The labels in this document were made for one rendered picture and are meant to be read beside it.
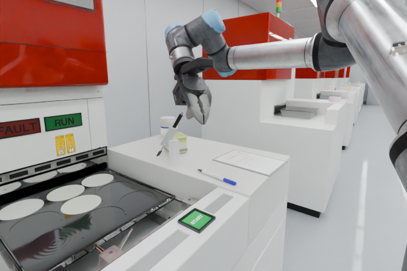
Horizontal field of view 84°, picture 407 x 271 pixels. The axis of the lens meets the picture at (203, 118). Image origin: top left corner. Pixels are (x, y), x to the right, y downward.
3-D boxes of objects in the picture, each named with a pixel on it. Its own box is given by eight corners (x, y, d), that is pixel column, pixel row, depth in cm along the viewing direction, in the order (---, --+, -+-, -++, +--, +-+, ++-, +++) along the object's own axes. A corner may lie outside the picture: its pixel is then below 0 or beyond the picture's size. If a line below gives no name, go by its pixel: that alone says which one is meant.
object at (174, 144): (160, 163, 76) (158, 124, 73) (168, 159, 79) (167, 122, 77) (173, 167, 72) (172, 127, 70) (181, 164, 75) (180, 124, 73)
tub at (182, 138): (163, 150, 90) (162, 133, 88) (180, 147, 93) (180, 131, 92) (169, 156, 83) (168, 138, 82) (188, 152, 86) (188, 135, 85)
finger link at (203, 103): (206, 132, 65) (198, 104, 69) (215, 121, 60) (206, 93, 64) (196, 132, 63) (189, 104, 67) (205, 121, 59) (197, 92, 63)
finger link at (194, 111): (196, 132, 63) (189, 104, 67) (205, 121, 59) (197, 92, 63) (186, 132, 61) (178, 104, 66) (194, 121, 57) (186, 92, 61)
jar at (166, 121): (157, 137, 109) (157, 117, 108) (168, 133, 115) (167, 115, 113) (168, 139, 105) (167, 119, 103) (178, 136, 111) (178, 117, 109)
